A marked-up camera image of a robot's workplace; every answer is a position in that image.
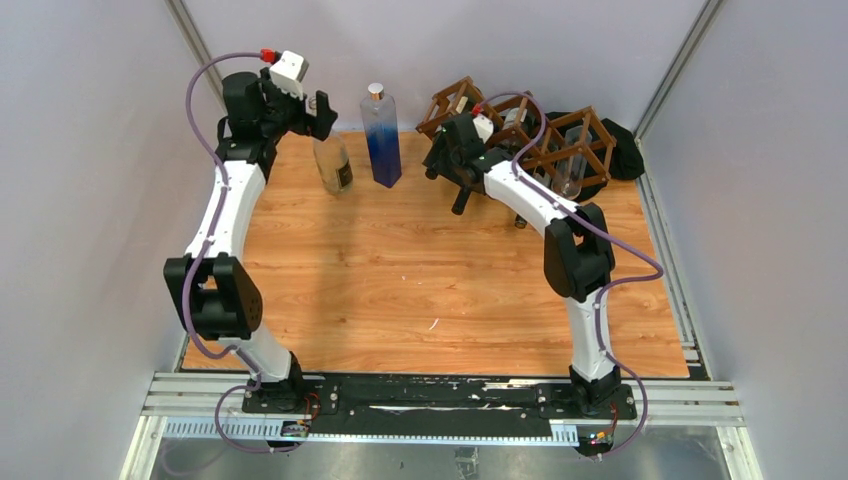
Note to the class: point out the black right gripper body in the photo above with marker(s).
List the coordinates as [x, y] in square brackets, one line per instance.
[441, 144]

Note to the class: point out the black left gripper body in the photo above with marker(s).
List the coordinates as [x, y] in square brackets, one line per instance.
[283, 112]

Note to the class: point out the clear round glass bottle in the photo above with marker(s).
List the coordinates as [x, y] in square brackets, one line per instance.
[332, 161]

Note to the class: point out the blue square glass bottle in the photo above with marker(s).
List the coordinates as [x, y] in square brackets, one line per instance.
[379, 118]

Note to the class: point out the dark bottle white label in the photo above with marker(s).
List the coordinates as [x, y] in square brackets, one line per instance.
[432, 172]

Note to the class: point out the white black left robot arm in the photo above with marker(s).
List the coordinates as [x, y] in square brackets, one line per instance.
[219, 305]

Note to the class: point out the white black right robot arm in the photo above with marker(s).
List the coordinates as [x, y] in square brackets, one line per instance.
[577, 253]

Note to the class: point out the dark bottle lower rack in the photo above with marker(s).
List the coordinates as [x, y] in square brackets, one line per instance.
[461, 200]

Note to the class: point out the dark bottle barcode label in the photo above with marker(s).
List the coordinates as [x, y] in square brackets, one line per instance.
[516, 117]

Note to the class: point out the clear glass bottle in rack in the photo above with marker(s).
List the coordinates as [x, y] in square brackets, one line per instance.
[570, 171]

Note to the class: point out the brown wooden wine rack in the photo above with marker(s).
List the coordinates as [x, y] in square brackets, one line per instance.
[545, 141]

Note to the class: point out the black cloth behind rack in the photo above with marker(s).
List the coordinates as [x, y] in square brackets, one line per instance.
[627, 163]

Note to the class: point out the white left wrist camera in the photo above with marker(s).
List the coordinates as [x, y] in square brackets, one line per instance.
[289, 68]

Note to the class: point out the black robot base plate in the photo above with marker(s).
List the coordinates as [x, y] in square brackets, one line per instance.
[442, 407]

